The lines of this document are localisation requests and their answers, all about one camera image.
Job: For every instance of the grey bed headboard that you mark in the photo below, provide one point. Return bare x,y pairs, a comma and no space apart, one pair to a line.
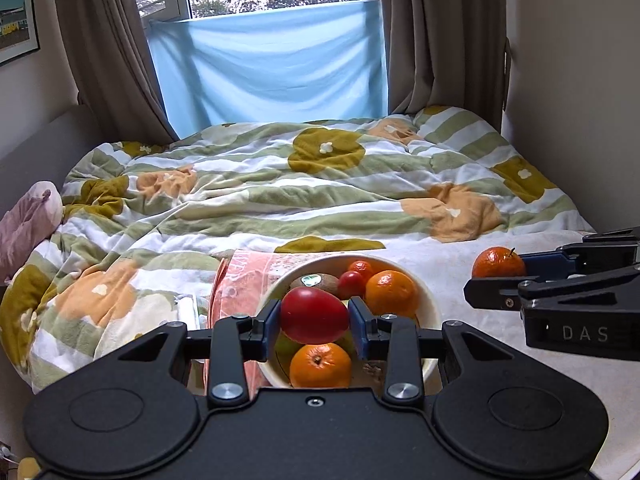
40,140

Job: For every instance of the orange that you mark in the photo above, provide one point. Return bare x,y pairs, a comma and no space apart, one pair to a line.
391,292
320,366

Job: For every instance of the cream oval bowl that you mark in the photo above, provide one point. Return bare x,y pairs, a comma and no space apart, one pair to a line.
320,263

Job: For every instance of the light blue window cloth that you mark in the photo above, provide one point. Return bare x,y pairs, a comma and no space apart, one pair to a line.
275,70

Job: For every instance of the small red tomato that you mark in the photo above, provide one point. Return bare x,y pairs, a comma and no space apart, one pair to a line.
351,284

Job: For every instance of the brown curtain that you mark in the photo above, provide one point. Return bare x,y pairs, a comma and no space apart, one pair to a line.
100,35
440,35

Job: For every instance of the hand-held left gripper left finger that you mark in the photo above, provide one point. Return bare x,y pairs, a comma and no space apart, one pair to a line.
273,327

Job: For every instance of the pink plush pillow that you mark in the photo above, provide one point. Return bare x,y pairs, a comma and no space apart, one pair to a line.
25,220

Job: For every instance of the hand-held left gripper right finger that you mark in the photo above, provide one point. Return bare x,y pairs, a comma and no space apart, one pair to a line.
356,330

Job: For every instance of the small mandarin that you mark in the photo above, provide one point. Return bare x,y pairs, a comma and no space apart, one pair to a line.
497,262
361,266

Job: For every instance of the white cloth with red border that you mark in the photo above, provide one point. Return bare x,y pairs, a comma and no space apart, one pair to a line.
450,270

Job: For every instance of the floral striped blanket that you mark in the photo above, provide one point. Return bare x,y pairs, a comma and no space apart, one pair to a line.
300,200

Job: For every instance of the green apple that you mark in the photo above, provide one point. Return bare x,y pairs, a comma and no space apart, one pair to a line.
284,352
345,342

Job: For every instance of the wall poster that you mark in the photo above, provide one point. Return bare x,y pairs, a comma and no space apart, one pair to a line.
17,15

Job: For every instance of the brown kiwi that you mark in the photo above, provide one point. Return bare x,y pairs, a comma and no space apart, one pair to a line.
312,282

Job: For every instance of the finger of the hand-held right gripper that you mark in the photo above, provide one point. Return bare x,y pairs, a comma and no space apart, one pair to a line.
545,262
495,292

